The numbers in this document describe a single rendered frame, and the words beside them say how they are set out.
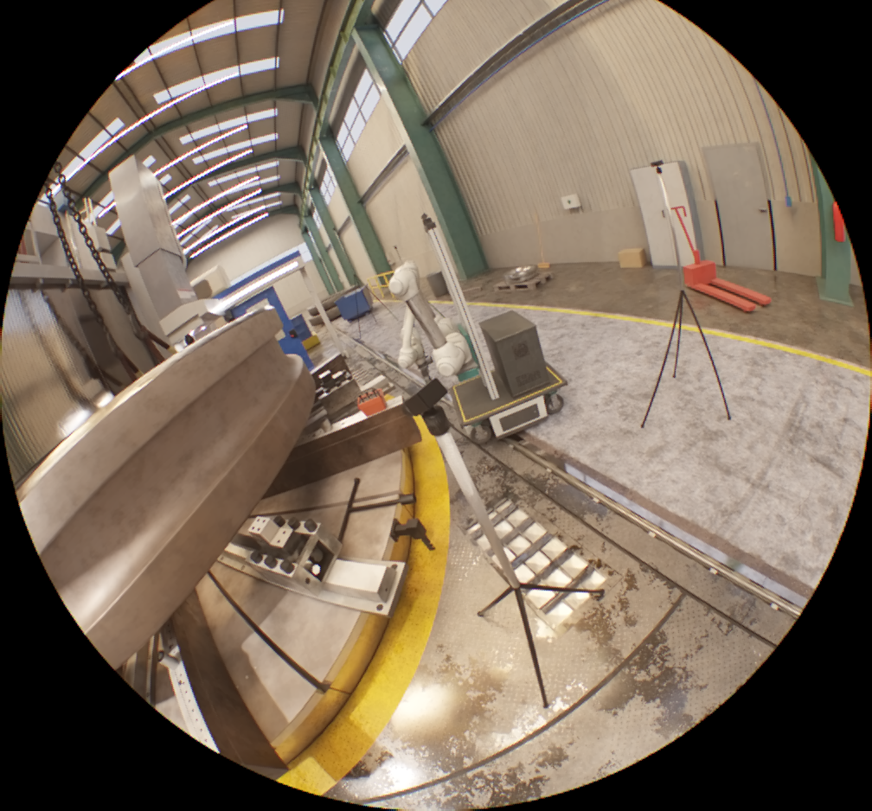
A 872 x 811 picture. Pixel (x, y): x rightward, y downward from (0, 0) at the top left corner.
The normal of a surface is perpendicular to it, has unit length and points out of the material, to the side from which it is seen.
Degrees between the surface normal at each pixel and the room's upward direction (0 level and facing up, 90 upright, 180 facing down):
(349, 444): 90
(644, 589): 0
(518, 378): 90
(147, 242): 90
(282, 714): 0
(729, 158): 90
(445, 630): 0
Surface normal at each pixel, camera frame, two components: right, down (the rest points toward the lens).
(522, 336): 0.09, 0.40
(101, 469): 0.86, -0.14
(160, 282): 0.43, 0.22
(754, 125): -0.82, 0.49
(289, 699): -0.36, -0.84
